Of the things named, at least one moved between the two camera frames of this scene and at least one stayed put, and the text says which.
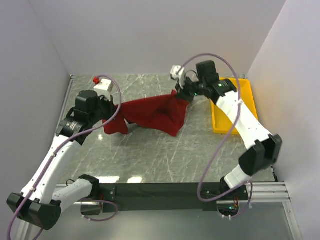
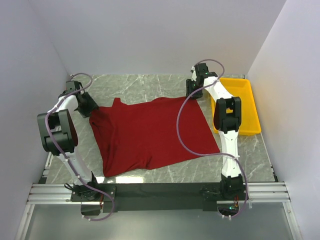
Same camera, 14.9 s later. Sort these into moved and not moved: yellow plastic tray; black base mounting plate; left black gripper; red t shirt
Moved: left black gripper; red t shirt
Not moved: black base mounting plate; yellow plastic tray
